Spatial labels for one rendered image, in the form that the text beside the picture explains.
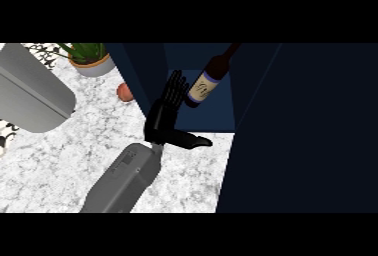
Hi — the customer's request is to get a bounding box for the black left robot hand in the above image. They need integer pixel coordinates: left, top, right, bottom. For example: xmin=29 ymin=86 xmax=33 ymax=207
xmin=144 ymin=69 xmax=215 ymax=150

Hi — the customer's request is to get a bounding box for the dark wine bottle, cream label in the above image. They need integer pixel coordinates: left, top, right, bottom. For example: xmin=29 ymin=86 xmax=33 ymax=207
xmin=184 ymin=42 xmax=244 ymax=109

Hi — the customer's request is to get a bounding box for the green plant in grey pot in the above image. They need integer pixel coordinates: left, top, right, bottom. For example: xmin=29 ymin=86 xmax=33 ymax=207
xmin=57 ymin=42 xmax=119 ymax=79

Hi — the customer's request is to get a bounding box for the dark blue cabinet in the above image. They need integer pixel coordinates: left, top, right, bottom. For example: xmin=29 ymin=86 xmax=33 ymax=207
xmin=104 ymin=42 xmax=284 ymax=133

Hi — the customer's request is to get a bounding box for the dark blue cabinet door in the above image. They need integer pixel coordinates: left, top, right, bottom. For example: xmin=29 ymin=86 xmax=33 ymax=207
xmin=215 ymin=42 xmax=378 ymax=214

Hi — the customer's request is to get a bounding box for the reddish round fruit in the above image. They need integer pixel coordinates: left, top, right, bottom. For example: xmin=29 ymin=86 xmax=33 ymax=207
xmin=116 ymin=82 xmax=136 ymax=103

